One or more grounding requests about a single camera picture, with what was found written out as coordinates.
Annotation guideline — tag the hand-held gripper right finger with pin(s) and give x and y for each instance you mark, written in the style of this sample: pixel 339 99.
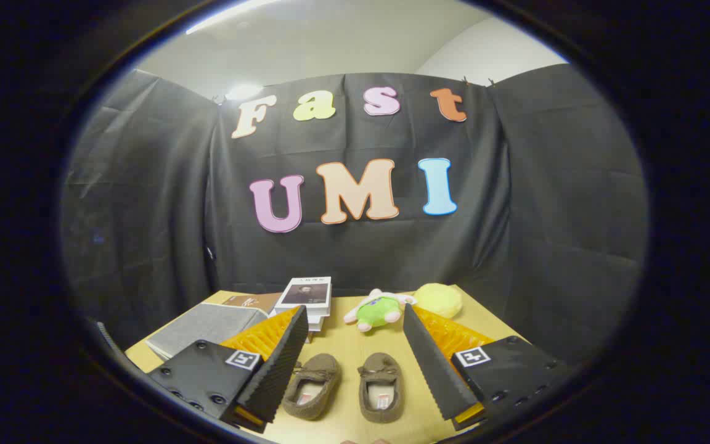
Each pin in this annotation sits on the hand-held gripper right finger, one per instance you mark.
pixel 435 370

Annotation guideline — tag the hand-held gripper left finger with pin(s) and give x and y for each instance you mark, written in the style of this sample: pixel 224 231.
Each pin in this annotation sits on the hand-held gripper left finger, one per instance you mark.
pixel 281 370

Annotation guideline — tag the brown shoe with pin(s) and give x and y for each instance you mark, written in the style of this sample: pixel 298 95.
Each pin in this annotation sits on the brown shoe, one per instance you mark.
pixel 379 367
pixel 318 370

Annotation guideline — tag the grey fabric storage box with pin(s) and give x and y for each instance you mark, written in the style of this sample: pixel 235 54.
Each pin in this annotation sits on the grey fabric storage box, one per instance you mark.
pixel 207 327

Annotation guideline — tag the plain white book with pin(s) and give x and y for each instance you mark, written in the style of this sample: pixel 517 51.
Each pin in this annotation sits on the plain white book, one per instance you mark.
pixel 318 322

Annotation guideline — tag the yellow plush toy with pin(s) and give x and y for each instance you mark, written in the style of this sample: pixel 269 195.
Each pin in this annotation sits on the yellow plush toy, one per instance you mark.
pixel 438 299

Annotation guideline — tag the brown cover book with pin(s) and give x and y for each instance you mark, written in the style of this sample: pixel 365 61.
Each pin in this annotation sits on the brown cover book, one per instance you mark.
pixel 256 302

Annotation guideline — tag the white portrait cover book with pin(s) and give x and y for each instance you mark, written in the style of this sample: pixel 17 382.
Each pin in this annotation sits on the white portrait cover book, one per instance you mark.
pixel 306 293

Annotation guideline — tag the pink green plush toy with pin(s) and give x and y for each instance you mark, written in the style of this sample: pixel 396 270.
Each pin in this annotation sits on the pink green plush toy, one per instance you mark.
pixel 376 313

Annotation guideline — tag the black backdrop cloth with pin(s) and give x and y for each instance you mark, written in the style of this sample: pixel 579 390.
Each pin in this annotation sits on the black backdrop cloth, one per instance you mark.
pixel 145 216

